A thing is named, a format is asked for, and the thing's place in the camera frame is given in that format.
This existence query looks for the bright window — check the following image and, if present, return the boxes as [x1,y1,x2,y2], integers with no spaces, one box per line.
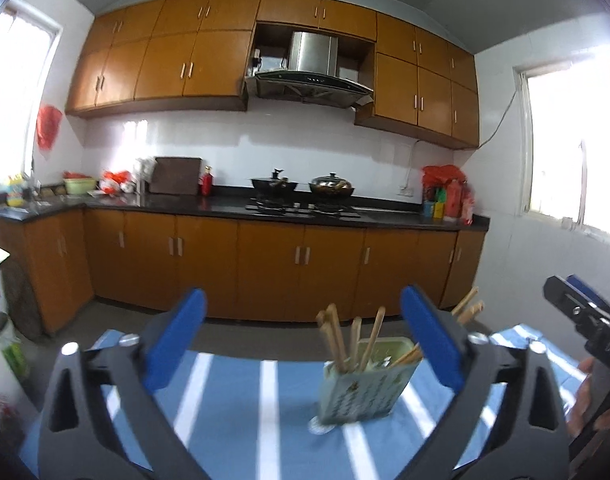
[0,5,62,186]
[515,45,610,241]

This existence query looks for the steel container with plastic bag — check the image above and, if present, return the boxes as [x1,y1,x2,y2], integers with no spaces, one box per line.
[135,157,156,195]

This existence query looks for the bin with green bag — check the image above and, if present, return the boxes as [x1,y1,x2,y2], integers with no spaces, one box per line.
[0,312,32,382]

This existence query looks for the red and white plastic bag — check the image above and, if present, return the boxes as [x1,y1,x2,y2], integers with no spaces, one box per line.
[101,169,136,195]

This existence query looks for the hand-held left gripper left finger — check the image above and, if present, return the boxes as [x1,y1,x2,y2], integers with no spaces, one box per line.
[38,287,208,480]

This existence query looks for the black gas stove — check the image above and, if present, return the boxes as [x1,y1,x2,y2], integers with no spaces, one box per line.
[245,197,362,220]

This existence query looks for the dark round fan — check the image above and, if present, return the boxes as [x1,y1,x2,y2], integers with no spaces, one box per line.
[4,259,45,342]

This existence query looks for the yellow detergent bottle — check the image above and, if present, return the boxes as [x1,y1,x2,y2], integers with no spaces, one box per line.
[8,175,27,207]

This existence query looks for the green plastic basin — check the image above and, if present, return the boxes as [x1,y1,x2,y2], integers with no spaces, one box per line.
[62,172,97,196]

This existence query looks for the steel range hood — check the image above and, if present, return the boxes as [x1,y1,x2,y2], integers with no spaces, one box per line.
[245,31,375,110]

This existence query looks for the white power cable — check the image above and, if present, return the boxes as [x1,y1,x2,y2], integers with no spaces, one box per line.
[406,139,426,188]

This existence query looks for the black kitchen countertop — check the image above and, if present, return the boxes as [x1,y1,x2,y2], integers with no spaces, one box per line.
[0,185,490,233]

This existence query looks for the red bags and bottles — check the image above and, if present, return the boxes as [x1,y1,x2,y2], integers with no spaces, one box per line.
[421,164,474,224]

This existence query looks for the brown lower kitchen cabinets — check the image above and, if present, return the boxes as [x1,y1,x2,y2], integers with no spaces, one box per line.
[0,207,486,335]

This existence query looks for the person's right hand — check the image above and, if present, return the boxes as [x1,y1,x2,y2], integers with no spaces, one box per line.
[567,358,596,437]

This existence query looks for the wok with metal lid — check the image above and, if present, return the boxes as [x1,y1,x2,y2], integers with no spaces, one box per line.
[309,172,356,197]

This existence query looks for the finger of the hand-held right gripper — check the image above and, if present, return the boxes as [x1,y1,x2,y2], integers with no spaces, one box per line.
[544,274,602,332]
[566,274,610,318]

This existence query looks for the dark wooden cutting board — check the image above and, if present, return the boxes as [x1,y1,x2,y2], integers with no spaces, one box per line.
[149,156,202,196]

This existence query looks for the red plastic bag on wall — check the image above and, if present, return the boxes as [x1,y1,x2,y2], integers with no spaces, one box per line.
[36,104,64,151]

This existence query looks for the black wok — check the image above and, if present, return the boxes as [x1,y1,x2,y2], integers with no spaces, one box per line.
[250,170,300,196]

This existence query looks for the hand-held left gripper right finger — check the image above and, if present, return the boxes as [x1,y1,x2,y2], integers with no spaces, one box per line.
[400,285,573,480]

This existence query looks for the green perforated chopstick holder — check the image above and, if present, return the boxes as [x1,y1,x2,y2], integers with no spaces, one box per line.
[317,337,424,426]

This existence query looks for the blue white striped tablecloth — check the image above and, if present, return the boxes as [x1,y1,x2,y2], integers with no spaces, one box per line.
[18,325,586,480]

